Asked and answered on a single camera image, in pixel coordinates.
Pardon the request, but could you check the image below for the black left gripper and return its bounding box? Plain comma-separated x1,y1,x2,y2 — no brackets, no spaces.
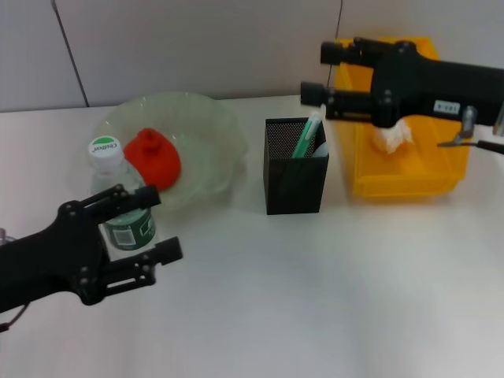
0,184,185,315

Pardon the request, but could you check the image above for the right gripper cable with plug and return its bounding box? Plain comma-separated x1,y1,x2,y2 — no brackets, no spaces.
436,105,504,156

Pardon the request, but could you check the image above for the black mesh pen holder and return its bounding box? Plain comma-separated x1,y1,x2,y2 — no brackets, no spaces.
264,117,330,216

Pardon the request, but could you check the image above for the red-orange fruit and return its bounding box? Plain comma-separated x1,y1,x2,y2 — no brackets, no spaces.
124,127,183,193

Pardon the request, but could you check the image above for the yellow plastic bin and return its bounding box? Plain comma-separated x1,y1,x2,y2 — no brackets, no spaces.
333,36,473,198

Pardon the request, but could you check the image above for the mint green utility knife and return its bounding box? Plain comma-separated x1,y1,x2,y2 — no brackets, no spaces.
291,112,323,159

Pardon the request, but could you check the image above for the white paper ball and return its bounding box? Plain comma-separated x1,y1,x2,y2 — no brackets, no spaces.
371,119,414,154

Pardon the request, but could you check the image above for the clear green-label water bottle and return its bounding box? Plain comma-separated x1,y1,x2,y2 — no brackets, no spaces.
87,135,158,259

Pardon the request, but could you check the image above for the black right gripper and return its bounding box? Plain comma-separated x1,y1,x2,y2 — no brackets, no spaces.
300,37,504,129

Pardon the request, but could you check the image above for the gripper cable with plug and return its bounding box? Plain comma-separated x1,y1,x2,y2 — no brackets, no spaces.
0,302,29,335
436,105,504,156

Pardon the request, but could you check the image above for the translucent green fruit plate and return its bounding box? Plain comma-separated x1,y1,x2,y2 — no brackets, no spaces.
94,91,250,216

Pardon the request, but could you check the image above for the left gripper cable with plug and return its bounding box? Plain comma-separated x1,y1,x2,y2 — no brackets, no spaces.
0,302,29,335

